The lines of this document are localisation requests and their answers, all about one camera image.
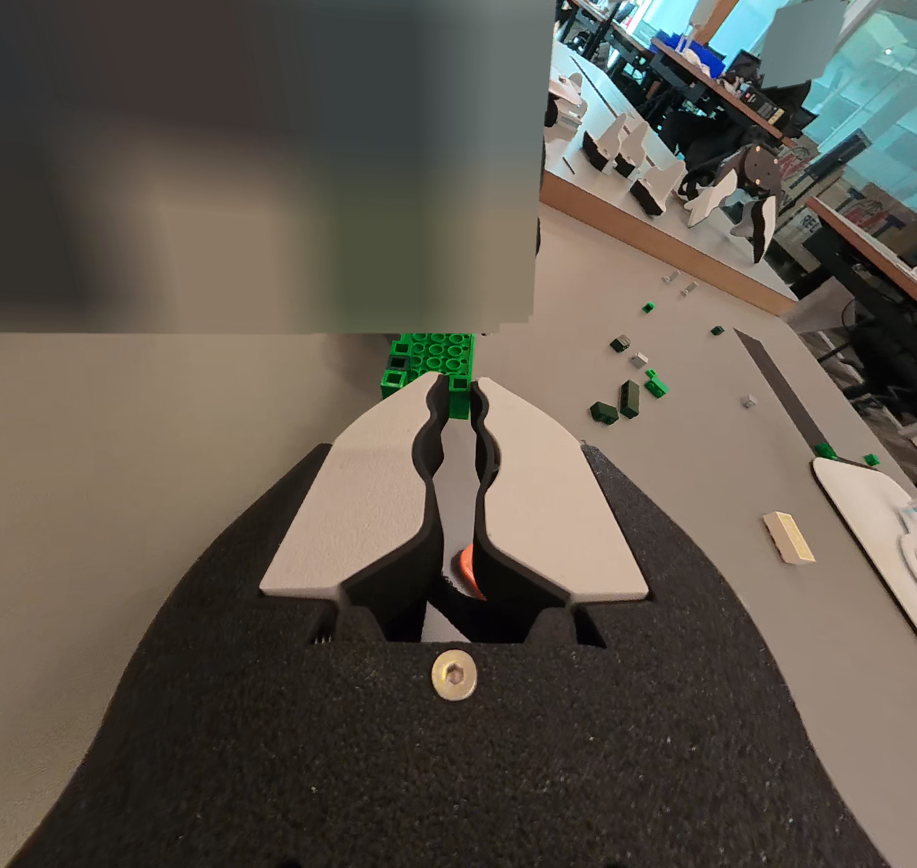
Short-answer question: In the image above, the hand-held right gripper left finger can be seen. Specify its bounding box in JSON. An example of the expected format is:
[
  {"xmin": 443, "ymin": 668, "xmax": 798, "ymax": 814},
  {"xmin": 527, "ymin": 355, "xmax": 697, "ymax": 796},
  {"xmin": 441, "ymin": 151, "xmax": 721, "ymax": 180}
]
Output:
[{"xmin": 258, "ymin": 372, "xmax": 448, "ymax": 644}]

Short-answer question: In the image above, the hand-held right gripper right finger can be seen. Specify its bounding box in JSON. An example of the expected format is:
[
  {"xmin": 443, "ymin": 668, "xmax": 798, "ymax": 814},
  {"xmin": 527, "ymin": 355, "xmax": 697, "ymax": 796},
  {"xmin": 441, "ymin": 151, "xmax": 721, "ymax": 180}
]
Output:
[{"xmin": 470, "ymin": 377, "xmax": 650, "ymax": 644}]

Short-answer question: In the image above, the green studded baseplate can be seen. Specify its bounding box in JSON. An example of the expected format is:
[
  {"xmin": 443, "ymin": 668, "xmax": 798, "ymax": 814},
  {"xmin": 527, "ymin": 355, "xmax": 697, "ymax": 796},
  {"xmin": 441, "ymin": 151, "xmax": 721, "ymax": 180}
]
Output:
[{"xmin": 390, "ymin": 332, "xmax": 477, "ymax": 421}]

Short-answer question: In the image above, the wooden desk with black legs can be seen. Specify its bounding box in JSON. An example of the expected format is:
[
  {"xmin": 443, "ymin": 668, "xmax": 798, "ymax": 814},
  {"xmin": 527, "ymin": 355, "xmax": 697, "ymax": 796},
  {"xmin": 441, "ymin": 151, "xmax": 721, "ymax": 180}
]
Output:
[{"xmin": 806, "ymin": 197, "xmax": 917, "ymax": 325}]

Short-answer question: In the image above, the beige brick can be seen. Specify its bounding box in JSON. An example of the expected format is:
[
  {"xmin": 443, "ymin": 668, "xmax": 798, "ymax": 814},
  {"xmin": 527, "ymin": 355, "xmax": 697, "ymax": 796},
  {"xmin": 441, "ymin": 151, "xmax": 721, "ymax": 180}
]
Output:
[{"xmin": 762, "ymin": 512, "xmax": 817, "ymax": 565}]

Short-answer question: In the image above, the black strip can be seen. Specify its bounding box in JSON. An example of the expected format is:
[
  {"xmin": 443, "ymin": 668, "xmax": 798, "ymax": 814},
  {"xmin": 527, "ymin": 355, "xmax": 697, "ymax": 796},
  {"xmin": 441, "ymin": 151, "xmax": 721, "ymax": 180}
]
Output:
[{"xmin": 732, "ymin": 327, "xmax": 835, "ymax": 454}]

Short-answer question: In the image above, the white mat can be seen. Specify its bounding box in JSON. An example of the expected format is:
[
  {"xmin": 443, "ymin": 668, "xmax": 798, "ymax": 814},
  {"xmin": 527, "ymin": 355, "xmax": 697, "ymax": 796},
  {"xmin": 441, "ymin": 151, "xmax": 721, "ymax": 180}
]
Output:
[{"xmin": 811, "ymin": 455, "xmax": 917, "ymax": 629}]

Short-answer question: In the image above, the white and black printed part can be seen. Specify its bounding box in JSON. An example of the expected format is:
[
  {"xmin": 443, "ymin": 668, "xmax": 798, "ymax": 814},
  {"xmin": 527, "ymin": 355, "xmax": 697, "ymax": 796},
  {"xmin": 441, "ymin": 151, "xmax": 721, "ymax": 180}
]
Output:
[
  {"xmin": 612, "ymin": 123, "xmax": 649, "ymax": 180},
  {"xmin": 630, "ymin": 159, "xmax": 687, "ymax": 217},
  {"xmin": 582, "ymin": 115, "xmax": 630, "ymax": 174},
  {"xmin": 548, "ymin": 73, "xmax": 588, "ymax": 127}
]

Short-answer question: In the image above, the black and white gripper assembly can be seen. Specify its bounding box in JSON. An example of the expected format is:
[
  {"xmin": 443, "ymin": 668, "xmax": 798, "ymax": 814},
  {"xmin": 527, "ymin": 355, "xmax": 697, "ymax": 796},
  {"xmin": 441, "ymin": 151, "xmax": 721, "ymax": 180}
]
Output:
[{"xmin": 681, "ymin": 143, "xmax": 785, "ymax": 264}]

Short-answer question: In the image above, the black office chair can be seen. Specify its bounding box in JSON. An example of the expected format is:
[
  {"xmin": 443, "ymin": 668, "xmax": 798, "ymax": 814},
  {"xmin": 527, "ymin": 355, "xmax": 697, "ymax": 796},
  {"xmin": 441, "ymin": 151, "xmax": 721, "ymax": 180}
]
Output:
[{"xmin": 659, "ymin": 109, "xmax": 725, "ymax": 167}]

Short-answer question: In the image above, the cardboard box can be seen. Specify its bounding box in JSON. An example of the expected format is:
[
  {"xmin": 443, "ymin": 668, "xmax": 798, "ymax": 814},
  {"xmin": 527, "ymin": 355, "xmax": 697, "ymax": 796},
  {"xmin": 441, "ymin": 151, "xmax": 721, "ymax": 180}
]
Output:
[{"xmin": 845, "ymin": 180, "xmax": 917, "ymax": 239}]

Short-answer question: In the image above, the long wooden workbench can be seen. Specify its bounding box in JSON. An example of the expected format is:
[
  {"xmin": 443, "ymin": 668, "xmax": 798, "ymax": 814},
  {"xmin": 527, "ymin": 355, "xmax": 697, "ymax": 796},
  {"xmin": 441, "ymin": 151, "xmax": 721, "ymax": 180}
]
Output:
[{"xmin": 555, "ymin": 0, "xmax": 800, "ymax": 149}]

